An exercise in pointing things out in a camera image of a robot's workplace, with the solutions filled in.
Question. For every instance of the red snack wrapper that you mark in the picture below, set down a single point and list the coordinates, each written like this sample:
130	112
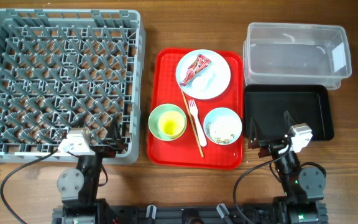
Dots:
200	63

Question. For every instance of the green plastic bowl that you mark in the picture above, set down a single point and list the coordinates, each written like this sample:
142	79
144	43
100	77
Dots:
156	114

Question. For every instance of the white tissue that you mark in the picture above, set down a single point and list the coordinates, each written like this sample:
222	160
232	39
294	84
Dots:
200	83

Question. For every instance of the yellow plastic cup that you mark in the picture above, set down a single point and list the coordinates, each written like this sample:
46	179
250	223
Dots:
171	124

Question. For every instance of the single wooden chopstick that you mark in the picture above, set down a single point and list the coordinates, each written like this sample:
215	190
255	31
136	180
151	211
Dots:
192	124

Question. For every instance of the grey plastic dishwasher rack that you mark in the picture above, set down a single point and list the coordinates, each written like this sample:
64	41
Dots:
63	67

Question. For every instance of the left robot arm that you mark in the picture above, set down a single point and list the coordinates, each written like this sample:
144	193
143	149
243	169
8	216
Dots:
79	186

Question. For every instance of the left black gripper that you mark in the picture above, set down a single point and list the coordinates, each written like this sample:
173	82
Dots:
113	138

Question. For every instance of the light blue small bowl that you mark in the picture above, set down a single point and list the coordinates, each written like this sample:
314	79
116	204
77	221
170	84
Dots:
222	126

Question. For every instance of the red plastic serving tray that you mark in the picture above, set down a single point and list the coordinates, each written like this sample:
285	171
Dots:
184	150

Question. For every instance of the white plastic fork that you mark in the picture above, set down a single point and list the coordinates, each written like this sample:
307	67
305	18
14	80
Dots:
199	129

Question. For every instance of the light blue round plate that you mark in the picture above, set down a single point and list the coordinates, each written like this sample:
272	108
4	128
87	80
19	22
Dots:
218	71

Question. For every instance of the clear plastic bin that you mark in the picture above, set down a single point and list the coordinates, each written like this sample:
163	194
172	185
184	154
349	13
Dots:
296	54

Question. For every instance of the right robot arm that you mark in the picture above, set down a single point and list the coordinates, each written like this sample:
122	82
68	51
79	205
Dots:
303	184

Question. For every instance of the black rectangular tray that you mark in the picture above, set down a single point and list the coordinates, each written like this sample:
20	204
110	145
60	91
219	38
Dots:
266	104

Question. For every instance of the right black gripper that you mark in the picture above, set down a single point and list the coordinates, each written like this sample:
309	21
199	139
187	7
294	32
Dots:
271	147

